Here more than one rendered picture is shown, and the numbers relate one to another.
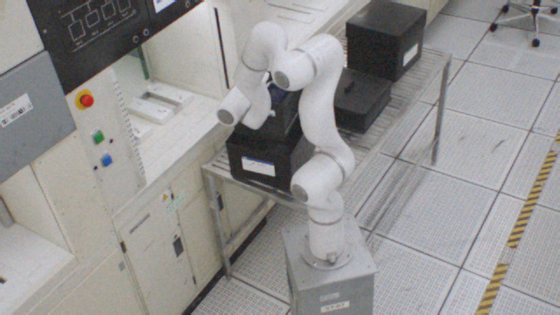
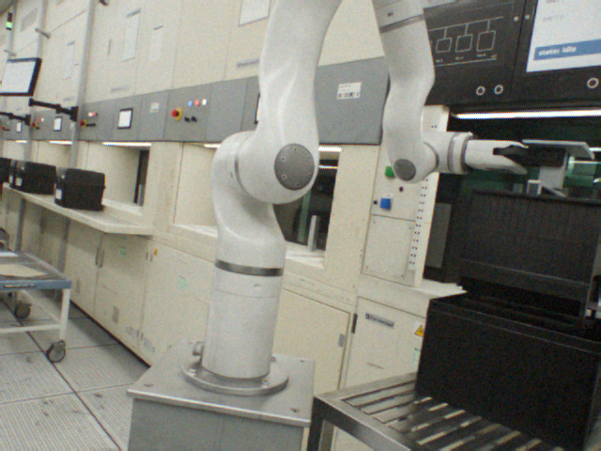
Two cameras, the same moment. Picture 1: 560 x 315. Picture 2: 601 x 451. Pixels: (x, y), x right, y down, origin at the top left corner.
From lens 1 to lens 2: 2.24 m
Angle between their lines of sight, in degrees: 96
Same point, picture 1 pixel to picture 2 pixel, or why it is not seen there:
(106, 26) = (453, 59)
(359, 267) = (160, 379)
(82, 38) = not seen: hidden behind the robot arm
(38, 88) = (369, 84)
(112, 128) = not seen: hidden behind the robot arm
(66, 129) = (369, 136)
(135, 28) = (485, 77)
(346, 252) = (203, 374)
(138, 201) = (391, 291)
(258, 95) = (392, 95)
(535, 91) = not seen: outside the picture
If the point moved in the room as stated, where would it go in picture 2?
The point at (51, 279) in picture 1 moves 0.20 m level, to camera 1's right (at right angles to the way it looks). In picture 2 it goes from (301, 264) to (289, 271)
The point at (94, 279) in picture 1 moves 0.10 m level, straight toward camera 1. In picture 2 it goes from (319, 314) to (291, 312)
